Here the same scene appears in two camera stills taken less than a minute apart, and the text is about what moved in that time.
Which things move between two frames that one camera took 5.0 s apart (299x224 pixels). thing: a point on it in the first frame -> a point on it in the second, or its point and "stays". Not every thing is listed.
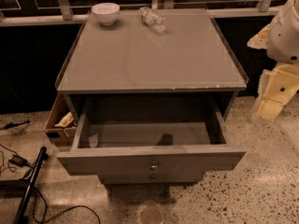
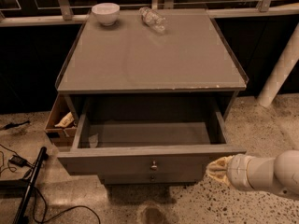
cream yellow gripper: [284, 37] -> [235, 171]
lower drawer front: [149, 178] stays
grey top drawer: [148, 136] stays
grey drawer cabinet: [151, 106] stays
